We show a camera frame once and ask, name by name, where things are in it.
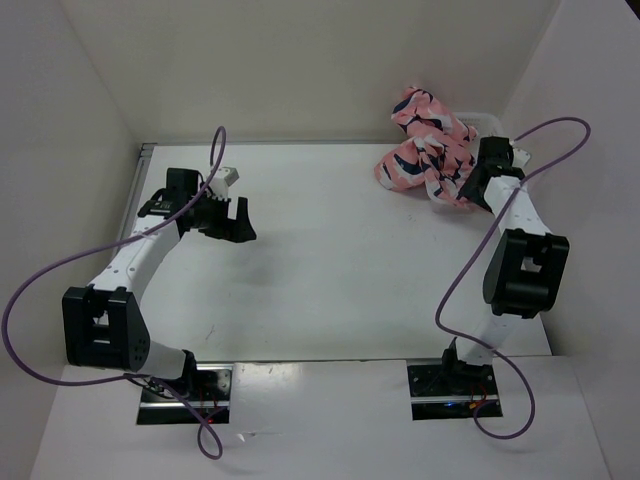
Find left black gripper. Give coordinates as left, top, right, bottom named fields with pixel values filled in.
left=188, top=190, right=256, bottom=243

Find white plastic mesh basket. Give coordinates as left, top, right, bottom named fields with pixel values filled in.
left=455, top=112, right=505, bottom=137

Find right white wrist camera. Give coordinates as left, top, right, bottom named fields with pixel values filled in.
left=510, top=141, right=532, bottom=170

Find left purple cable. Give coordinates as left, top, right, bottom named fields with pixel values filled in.
left=2, top=125, right=227, bottom=460

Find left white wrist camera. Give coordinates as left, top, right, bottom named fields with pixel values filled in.
left=208, top=167, right=239, bottom=200

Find pink shark print shorts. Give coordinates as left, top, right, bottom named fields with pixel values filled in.
left=373, top=87, right=478, bottom=208

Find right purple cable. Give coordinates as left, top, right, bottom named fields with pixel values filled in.
left=436, top=117, right=593, bottom=440

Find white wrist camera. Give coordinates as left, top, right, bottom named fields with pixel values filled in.
left=510, top=141, right=532, bottom=170
left=208, top=167, right=239, bottom=200

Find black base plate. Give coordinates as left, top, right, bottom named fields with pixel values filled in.
left=407, top=360, right=503, bottom=421
left=136, top=363, right=234, bottom=426

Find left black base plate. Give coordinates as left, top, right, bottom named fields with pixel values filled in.
left=136, top=363, right=234, bottom=426

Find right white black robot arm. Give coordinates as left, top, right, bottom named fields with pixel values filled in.
left=438, top=136, right=569, bottom=395

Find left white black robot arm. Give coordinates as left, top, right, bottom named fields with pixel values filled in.
left=62, top=167, right=257, bottom=400

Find purple cable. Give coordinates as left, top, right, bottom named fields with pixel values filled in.
left=436, top=117, right=593, bottom=440
left=2, top=125, right=227, bottom=460

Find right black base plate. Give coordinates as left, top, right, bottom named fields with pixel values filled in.
left=407, top=360, right=503, bottom=421

